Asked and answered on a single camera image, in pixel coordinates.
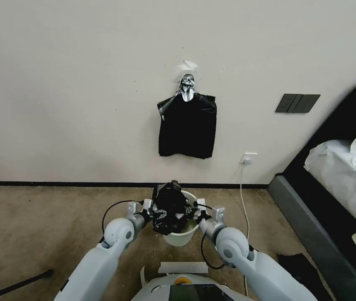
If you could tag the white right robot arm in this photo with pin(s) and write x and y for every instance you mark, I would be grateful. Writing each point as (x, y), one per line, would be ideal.
(253, 266)

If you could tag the dark wall switch panel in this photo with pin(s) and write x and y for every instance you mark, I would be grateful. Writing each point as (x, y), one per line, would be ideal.
(297, 103)

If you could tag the white robot front shell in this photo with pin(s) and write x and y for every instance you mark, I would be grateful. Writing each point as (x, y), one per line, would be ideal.
(190, 287)

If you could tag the black bag on floor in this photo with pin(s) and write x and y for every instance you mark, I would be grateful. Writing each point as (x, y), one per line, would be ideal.
(297, 266)

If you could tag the black bed frame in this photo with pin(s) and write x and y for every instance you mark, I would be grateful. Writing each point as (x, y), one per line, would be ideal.
(316, 225)

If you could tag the black bags hanging on wall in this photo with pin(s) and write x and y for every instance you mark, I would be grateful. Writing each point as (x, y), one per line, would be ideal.
(186, 128)

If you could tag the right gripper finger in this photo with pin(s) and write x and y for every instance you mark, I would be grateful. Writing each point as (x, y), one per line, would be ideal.
(190, 208)
(189, 215)

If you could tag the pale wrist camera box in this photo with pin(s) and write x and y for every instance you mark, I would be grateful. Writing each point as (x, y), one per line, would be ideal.
(147, 204)
(201, 201)

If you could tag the black rod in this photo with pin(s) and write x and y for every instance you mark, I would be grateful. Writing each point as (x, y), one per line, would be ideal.
(14, 285)

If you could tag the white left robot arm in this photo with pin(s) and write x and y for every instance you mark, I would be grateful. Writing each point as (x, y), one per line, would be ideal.
(102, 266)

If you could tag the white tape wall hook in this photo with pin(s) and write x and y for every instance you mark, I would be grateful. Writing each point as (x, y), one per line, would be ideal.
(185, 66)

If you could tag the white round trash bin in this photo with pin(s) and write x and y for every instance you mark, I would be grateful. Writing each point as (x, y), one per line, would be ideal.
(179, 238)

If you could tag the black baseboard strip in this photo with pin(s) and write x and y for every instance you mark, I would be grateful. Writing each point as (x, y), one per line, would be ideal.
(71, 184)

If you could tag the white duvet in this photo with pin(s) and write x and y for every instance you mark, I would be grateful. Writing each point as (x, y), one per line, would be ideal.
(341, 175)

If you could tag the black trash bag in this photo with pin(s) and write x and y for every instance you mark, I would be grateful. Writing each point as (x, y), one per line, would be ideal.
(168, 203)

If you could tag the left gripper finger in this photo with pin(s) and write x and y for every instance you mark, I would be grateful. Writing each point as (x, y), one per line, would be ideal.
(161, 211)
(161, 217)

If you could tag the white wall socket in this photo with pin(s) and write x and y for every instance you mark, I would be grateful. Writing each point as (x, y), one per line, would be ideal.
(248, 158)

